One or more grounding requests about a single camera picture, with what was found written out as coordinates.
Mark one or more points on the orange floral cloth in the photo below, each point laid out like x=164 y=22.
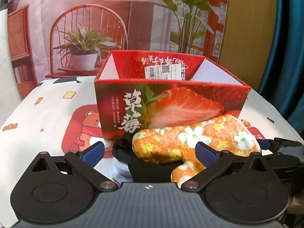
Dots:
x=166 y=144

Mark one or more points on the printed cartoon tablecloth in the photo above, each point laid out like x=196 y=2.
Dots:
x=47 y=114

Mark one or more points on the white cloth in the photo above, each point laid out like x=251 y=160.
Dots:
x=122 y=172

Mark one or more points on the black eye mask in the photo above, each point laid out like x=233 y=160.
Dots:
x=147 y=171

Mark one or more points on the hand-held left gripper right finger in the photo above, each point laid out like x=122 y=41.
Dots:
x=206 y=154

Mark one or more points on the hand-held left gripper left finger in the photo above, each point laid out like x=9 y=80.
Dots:
x=95 y=152

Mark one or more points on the wall poster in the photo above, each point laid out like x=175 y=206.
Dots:
x=142 y=16

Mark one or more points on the blue curtain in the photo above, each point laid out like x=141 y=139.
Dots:
x=287 y=52

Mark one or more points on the red strawberry print cardboard box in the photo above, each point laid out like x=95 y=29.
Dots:
x=180 y=104

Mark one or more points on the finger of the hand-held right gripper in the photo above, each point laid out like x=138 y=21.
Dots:
x=282 y=142

